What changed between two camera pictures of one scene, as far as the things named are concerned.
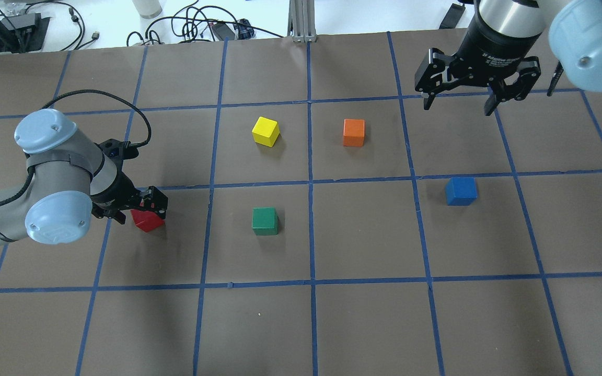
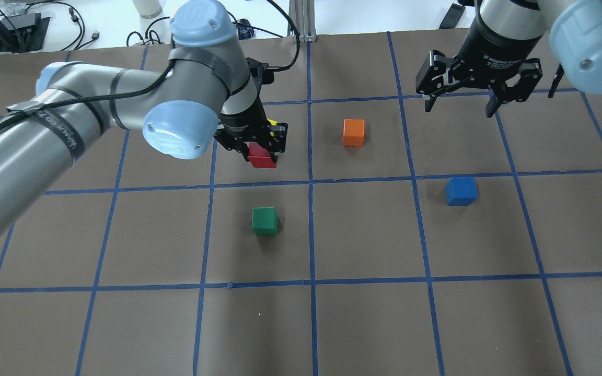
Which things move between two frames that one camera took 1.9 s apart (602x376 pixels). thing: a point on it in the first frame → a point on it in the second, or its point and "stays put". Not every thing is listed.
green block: (265, 221) stays put
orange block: (354, 132) stays put
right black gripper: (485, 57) stays put
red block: (147, 220) → (259, 157)
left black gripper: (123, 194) → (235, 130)
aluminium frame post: (301, 21) stays put
